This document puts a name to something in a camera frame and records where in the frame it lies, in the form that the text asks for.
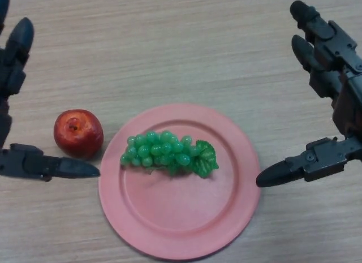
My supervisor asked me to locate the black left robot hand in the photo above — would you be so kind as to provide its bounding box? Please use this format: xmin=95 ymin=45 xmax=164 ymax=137
xmin=0 ymin=0 xmax=101 ymax=182

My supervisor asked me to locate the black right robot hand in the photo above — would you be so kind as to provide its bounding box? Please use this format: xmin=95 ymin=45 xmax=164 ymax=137
xmin=255 ymin=0 xmax=362 ymax=188

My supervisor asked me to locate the green grape bunch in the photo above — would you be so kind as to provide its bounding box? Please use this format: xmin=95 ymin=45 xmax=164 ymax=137
xmin=119 ymin=130 xmax=219 ymax=179

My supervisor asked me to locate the pink round plate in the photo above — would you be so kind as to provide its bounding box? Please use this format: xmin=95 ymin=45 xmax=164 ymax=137
xmin=98 ymin=103 xmax=261 ymax=260

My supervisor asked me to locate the red apple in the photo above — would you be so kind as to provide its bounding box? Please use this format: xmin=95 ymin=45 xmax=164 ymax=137
xmin=53 ymin=109 xmax=105 ymax=160

